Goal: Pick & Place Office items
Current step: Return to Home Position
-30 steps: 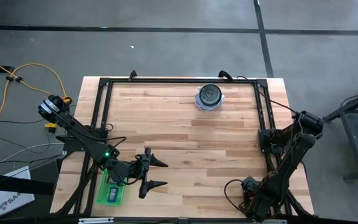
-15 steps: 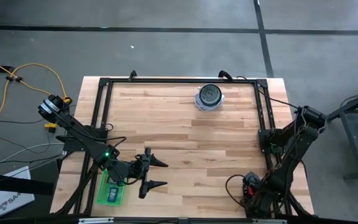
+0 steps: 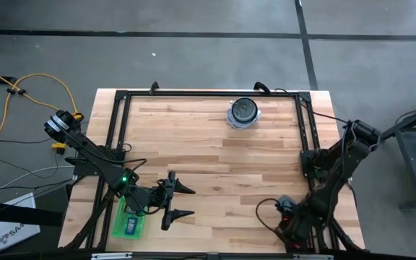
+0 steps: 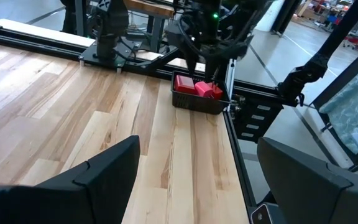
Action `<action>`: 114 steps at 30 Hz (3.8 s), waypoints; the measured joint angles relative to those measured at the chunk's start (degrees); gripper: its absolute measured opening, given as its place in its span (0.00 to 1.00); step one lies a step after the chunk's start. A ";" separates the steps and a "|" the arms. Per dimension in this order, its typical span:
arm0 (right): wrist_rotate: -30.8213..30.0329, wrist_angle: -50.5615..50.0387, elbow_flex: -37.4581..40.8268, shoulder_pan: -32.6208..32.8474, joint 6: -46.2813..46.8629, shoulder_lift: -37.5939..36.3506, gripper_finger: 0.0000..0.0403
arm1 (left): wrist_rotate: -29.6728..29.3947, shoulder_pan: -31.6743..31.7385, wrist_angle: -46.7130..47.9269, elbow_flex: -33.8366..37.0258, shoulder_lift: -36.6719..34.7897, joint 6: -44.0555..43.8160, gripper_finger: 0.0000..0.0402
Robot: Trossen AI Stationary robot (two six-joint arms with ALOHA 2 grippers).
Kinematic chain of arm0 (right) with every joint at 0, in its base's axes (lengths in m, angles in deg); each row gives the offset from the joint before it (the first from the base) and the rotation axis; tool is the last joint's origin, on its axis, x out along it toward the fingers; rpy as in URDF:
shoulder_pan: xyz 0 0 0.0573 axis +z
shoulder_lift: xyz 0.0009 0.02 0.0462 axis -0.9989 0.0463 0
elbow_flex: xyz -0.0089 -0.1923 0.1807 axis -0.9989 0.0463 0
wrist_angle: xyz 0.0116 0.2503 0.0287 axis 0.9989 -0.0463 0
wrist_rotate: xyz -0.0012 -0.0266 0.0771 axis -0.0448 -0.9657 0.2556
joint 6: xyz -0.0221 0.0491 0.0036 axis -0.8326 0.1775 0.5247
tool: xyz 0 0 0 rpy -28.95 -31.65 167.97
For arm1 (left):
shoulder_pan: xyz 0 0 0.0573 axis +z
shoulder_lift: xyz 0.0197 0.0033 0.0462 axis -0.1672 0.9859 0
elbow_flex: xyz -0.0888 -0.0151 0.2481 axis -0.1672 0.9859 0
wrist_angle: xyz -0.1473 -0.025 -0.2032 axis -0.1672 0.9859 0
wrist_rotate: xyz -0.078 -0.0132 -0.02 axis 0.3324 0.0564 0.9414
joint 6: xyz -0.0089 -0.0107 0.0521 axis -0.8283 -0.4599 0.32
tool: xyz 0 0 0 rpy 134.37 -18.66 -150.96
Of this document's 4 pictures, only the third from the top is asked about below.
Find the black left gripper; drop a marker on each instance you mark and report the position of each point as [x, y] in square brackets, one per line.
[161, 200]

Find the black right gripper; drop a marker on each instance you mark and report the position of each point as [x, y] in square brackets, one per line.
[294, 224]

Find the black card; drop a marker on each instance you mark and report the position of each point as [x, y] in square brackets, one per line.
[128, 209]

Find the blue card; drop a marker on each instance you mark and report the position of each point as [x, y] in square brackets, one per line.
[131, 226]

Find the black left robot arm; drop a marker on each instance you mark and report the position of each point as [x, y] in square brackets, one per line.
[96, 162]

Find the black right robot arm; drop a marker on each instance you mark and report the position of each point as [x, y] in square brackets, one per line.
[338, 180]

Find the green plastic basket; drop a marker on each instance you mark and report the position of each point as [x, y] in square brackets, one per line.
[119, 231]

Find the white crumpled wrapper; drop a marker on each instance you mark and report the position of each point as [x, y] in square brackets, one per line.
[229, 121]

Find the black metal desk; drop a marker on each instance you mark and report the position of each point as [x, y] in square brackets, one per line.
[410, 144]

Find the white printed box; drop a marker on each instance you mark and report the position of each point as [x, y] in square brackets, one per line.
[16, 231]

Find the black slanted bar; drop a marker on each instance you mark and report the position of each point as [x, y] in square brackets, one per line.
[13, 213]

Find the black rail with silver brackets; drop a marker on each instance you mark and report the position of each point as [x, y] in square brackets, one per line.
[208, 257]

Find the black metal table frame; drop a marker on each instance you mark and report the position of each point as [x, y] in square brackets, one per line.
[211, 93]

